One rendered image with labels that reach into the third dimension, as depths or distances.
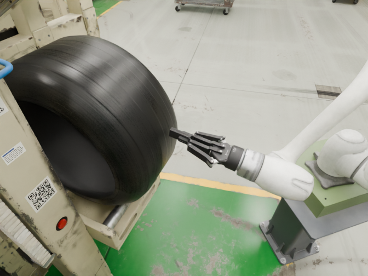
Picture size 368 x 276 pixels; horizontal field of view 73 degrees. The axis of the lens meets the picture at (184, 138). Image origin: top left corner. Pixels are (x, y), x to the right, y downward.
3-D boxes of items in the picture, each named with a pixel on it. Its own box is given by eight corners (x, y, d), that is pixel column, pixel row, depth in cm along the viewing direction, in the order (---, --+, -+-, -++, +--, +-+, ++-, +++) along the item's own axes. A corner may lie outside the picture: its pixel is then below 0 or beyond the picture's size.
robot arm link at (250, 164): (260, 170, 68) (240, 161, 69) (249, 188, 74) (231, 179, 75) (266, 148, 74) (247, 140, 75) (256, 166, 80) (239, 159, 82)
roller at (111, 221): (105, 234, 95) (111, 235, 92) (97, 226, 93) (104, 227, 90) (150, 169, 118) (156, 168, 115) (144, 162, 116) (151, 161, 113)
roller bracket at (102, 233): (116, 248, 92) (111, 236, 86) (37, 210, 104) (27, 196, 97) (121, 241, 94) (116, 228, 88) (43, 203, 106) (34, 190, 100)
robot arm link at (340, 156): (327, 149, 135) (344, 118, 121) (361, 171, 124) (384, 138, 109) (309, 162, 129) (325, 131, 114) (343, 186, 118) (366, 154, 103)
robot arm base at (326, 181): (328, 152, 142) (332, 145, 138) (355, 183, 126) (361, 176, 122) (299, 157, 139) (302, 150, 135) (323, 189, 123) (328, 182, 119)
